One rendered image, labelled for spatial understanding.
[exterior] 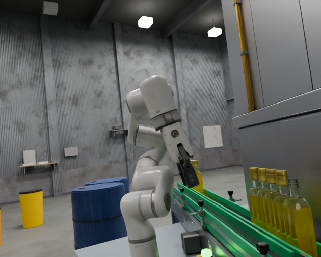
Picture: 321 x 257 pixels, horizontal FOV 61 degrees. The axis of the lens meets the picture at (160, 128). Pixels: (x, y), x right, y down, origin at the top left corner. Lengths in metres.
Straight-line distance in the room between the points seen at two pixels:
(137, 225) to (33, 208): 5.36
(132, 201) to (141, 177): 0.11
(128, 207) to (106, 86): 10.86
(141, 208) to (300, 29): 0.79
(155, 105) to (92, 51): 11.35
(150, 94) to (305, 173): 0.60
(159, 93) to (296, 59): 0.55
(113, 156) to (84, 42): 4.79
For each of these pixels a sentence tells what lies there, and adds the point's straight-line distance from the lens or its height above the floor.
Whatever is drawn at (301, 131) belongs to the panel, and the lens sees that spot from 1.02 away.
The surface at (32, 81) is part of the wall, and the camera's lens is 11.20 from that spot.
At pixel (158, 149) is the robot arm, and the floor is 1.27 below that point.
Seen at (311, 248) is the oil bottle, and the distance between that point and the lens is 0.90.
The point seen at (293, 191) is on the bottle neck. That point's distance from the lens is 0.86.
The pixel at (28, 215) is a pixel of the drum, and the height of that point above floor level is 0.24.
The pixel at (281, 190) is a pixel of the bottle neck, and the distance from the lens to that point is 0.91.
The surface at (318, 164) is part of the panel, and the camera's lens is 0.98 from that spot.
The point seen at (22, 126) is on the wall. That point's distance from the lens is 10.85.
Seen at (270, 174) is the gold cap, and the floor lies 1.15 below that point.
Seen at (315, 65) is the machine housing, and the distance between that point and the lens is 1.00.
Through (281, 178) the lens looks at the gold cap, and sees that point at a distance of 0.90.
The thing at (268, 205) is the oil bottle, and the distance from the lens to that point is 0.97.
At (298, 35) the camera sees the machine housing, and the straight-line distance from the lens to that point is 1.08.
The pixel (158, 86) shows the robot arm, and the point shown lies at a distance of 0.71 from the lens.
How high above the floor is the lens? 1.26
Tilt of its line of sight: 4 degrees up
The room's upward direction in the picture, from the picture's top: 6 degrees counter-clockwise
